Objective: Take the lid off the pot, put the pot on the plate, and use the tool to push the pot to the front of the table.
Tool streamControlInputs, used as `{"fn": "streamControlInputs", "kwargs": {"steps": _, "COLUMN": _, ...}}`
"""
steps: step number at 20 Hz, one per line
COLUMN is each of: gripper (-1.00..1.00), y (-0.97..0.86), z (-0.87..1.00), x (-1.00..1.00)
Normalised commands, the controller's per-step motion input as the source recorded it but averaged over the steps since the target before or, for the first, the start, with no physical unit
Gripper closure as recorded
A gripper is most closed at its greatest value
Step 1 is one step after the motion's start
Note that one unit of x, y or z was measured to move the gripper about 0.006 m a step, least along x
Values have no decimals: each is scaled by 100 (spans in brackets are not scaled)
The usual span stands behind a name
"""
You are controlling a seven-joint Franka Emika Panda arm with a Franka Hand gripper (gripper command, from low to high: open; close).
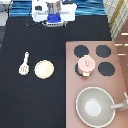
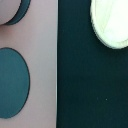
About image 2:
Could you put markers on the cream round plate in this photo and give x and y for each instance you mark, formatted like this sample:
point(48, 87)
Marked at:
point(110, 22)

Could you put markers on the pink pot lid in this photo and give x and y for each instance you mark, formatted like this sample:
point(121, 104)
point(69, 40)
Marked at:
point(8, 9)

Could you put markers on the black table mat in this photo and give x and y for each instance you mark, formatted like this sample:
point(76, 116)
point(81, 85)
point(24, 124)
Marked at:
point(92, 79)

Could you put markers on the pink toy stove counter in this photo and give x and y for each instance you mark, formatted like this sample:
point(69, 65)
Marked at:
point(35, 38)

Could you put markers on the black burner disc back left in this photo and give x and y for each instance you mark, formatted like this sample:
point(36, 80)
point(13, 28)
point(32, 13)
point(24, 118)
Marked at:
point(24, 5)

